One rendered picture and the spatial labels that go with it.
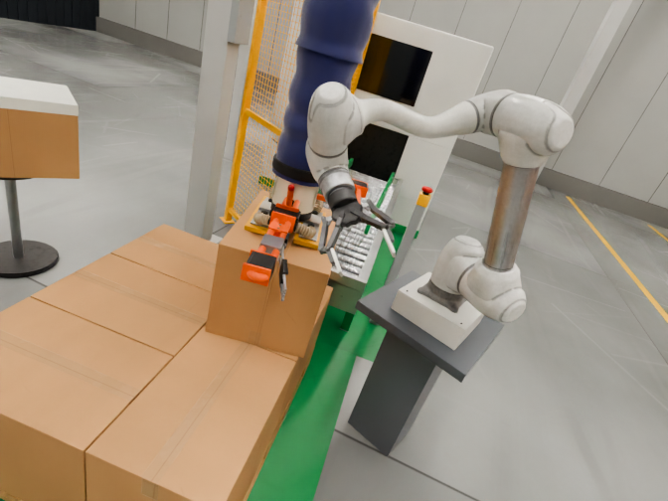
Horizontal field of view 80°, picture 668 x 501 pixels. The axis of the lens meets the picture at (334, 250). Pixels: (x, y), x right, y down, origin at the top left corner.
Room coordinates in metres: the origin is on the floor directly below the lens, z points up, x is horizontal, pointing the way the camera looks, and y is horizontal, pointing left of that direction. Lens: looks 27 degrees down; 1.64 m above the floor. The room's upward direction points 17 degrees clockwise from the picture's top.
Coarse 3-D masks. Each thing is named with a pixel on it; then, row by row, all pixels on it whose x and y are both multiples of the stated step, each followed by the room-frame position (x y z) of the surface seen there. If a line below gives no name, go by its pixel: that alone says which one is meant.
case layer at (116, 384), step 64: (128, 256) 1.48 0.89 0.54; (192, 256) 1.64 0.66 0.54; (0, 320) 0.93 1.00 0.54; (64, 320) 1.01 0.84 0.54; (128, 320) 1.11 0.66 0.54; (192, 320) 1.21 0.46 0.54; (320, 320) 1.61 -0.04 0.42; (0, 384) 0.72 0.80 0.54; (64, 384) 0.78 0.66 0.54; (128, 384) 0.85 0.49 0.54; (192, 384) 0.92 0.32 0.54; (256, 384) 1.00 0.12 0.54; (0, 448) 0.64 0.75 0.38; (64, 448) 0.62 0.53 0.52; (128, 448) 0.65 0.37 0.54; (192, 448) 0.71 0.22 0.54; (256, 448) 0.83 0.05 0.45
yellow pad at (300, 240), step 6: (300, 222) 1.49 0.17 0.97; (318, 228) 1.47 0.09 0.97; (318, 234) 1.43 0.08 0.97; (294, 240) 1.32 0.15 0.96; (300, 240) 1.33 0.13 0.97; (306, 240) 1.35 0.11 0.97; (312, 240) 1.35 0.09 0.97; (318, 240) 1.38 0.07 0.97; (306, 246) 1.33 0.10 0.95; (312, 246) 1.33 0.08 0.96
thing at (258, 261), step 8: (256, 256) 0.90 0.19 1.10; (264, 256) 0.91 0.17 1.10; (272, 256) 0.92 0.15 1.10; (248, 264) 0.85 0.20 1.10; (256, 264) 0.86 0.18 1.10; (264, 264) 0.87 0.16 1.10; (272, 264) 0.88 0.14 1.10; (264, 272) 0.85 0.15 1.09; (272, 272) 0.91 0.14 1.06; (248, 280) 0.85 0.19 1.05
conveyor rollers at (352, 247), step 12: (360, 180) 3.83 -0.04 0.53; (372, 180) 3.92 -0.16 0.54; (372, 192) 3.55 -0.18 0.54; (324, 204) 2.87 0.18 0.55; (384, 204) 3.35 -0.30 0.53; (348, 228) 2.57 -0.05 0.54; (360, 228) 2.65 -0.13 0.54; (372, 228) 2.72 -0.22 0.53; (348, 240) 2.38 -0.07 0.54; (360, 240) 2.46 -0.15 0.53; (372, 240) 2.48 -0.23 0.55; (336, 252) 2.13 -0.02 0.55; (348, 252) 2.20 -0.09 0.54; (360, 252) 2.28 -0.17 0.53; (348, 264) 2.03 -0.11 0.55; (360, 264) 2.10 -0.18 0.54
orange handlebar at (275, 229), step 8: (360, 192) 1.73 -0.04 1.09; (296, 200) 1.40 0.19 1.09; (320, 200) 1.53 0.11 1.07; (360, 200) 1.62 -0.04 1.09; (296, 208) 1.34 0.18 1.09; (272, 224) 1.13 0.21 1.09; (280, 224) 1.15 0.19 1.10; (288, 224) 1.18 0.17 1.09; (272, 232) 1.10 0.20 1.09; (280, 232) 1.15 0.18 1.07; (264, 248) 0.98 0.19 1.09; (248, 272) 0.84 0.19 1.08; (256, 272) 0.85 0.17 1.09; (256, 280) 0.83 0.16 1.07; (264, 280) 0.84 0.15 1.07
